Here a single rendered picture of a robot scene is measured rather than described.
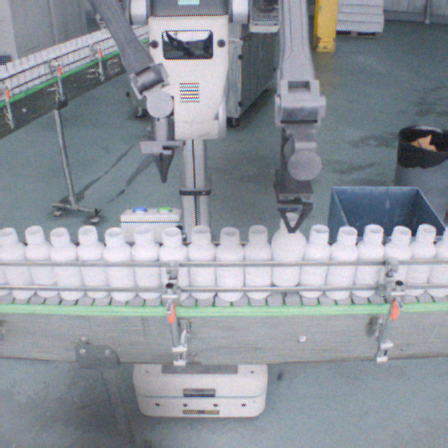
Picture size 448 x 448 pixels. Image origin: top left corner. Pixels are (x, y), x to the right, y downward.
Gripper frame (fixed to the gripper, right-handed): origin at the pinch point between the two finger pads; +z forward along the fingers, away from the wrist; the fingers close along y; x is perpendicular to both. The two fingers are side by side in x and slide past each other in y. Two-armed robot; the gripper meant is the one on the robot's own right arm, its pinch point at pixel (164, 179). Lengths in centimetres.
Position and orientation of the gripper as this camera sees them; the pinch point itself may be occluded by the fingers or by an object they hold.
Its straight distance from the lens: 112.2
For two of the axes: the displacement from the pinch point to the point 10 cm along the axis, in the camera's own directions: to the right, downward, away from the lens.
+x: -0.1, -2.2, 9.8
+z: 0.1, 9.8, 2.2
